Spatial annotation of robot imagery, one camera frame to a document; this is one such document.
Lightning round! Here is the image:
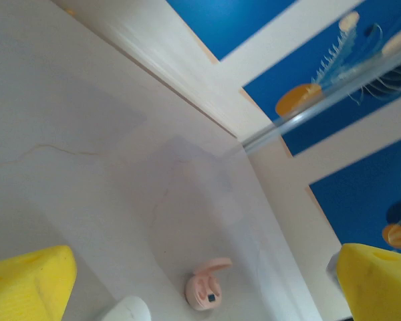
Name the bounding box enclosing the pink earbud charging case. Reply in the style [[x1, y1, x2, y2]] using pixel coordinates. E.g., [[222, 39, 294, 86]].
[[184, 256, 234, 312]]

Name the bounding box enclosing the blue floral wall poster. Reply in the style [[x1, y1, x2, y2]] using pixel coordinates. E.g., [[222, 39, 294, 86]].
[[280, 63, 401, 158], [242, 0, 401, 118], [307, 133, 401, 258], [165, 0, 298, 63]]

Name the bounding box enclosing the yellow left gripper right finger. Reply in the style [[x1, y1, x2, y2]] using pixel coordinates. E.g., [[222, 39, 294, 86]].
[[336, 243, 401, 321]]

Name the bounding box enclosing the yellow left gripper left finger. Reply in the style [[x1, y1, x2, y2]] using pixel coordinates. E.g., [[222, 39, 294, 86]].
[[0, 245, 77, 321]]

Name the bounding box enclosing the white earbud charging case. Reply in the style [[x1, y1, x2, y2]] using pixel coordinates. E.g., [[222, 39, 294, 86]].
[[93, 296, 151, 321]]

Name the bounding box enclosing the aluminium frame post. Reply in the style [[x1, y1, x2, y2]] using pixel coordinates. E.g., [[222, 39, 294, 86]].
[[242, 49, 401, 155]]

